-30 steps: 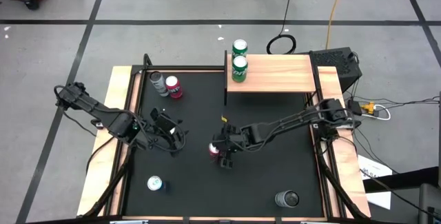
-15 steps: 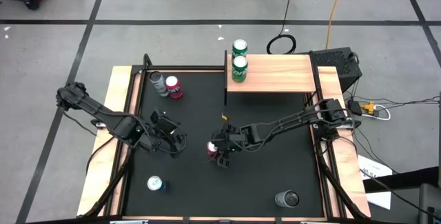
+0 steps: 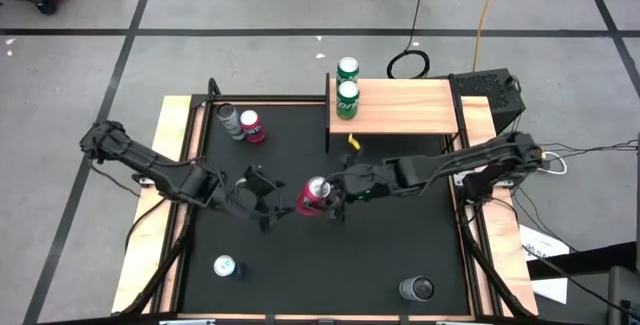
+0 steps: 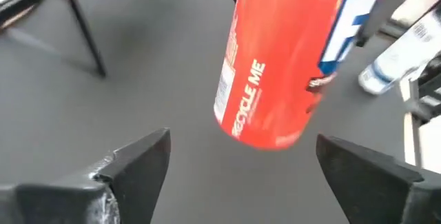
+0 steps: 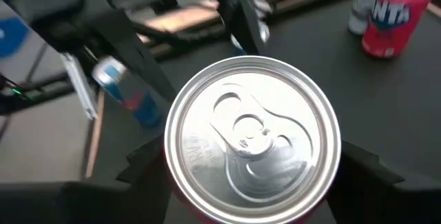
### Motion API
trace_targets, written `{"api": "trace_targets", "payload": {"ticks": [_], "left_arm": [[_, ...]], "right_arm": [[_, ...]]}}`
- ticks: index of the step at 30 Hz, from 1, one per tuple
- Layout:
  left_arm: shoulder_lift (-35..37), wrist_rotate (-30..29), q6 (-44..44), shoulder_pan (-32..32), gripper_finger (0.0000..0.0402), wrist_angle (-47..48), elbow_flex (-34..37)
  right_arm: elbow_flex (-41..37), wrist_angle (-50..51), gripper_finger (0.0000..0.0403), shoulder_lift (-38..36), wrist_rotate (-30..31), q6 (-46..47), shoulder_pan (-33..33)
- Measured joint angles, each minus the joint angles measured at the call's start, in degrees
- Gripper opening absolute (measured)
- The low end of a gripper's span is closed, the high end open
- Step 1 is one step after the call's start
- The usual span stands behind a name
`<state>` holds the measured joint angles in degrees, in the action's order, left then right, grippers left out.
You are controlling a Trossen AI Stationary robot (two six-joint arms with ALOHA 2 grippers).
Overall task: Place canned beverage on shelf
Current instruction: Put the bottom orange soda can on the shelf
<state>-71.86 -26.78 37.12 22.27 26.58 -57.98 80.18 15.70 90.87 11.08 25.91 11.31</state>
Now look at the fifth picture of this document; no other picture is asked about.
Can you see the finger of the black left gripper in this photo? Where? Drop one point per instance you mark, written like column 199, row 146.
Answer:
column 131, row 51
column 241, row 10

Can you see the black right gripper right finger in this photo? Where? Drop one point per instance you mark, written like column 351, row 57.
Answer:
column 379, row 200

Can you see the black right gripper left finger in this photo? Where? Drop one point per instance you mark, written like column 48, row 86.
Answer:
column 103, row 203

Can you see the blue silver Red Bull can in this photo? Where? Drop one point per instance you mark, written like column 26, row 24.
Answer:
column 139, row 108

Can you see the white slim energy drink can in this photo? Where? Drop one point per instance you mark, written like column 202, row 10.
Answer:
column 361, row 10

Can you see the red Fanta strawberry can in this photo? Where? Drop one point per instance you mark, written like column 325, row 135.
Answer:
column 392, row 31
column 251, row 141

